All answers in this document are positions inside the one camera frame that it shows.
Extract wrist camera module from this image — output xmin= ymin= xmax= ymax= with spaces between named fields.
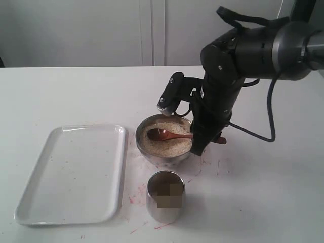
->
xmin=157 ymin=102 xmax=179 ymax=116

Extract steel cup with rice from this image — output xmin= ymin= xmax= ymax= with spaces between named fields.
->
xmin=146 ymin=170 xmax=186 ymax=224

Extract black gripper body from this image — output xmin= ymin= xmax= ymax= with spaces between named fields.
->
xmin=183 ymin=74 xmax=245 ymax=142

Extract brown wooden spoon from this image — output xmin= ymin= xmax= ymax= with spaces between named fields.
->
xmin=145 ymin=128 xmax=227 ymax=145

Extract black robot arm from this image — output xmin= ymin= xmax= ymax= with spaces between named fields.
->
xmin=157 ymin=22 xmax=323 ymax=156

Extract steel bowl of rice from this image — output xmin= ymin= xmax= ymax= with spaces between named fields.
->
xmin=135 ymin=114 xmax=192 ymax=168

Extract white cabinet doors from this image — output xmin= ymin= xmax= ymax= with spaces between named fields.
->
xmin=1 ymin=0 xmax=294 ymax=67

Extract white rectangular plastic tray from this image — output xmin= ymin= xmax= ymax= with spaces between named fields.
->
xmin=14 ymin=124 xmax=127 ymax=226

